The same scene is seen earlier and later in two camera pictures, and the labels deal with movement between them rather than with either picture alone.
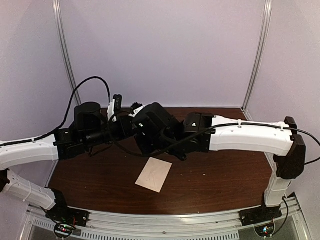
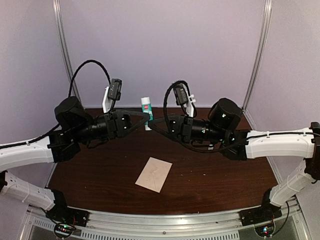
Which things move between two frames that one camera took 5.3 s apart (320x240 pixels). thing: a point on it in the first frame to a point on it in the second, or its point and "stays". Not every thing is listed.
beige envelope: (154, 174) stays
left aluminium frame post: (58, 13) stays
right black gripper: (145, 148) to (179, 129)
